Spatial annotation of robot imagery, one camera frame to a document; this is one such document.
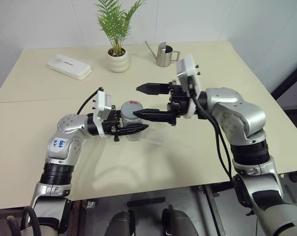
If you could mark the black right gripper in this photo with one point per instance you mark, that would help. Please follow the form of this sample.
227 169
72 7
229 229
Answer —
180 98

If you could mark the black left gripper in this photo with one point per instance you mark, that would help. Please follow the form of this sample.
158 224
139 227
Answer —
111 123

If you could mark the grey cylindrical cup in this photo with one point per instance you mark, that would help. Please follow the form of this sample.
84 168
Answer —
131 110

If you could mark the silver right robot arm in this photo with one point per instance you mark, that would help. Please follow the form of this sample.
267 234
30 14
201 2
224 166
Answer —
236 105

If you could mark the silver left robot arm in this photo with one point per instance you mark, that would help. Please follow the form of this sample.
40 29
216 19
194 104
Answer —
67 123

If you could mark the steel watering can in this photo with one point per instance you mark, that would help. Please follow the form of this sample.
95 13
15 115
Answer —
164 56

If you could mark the green plant in white pot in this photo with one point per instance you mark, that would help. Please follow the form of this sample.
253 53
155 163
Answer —
117 62

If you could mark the black flat bar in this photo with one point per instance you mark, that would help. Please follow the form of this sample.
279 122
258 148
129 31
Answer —
145 201

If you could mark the white flat rectangular case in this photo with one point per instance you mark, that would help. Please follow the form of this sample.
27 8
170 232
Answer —
69 67

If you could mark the dark rounded shape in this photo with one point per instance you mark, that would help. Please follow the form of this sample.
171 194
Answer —
122 223
180 223

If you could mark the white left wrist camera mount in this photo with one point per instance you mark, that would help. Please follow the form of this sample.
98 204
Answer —
101 105

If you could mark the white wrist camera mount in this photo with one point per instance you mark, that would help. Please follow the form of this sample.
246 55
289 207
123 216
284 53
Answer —
101 105
187 68

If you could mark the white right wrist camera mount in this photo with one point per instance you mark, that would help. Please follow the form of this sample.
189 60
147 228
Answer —
187 68

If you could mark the metal table frame bar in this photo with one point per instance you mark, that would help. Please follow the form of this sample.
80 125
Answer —
215 211

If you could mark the black metal frame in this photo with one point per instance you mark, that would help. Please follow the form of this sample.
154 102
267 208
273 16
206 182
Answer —
289 83

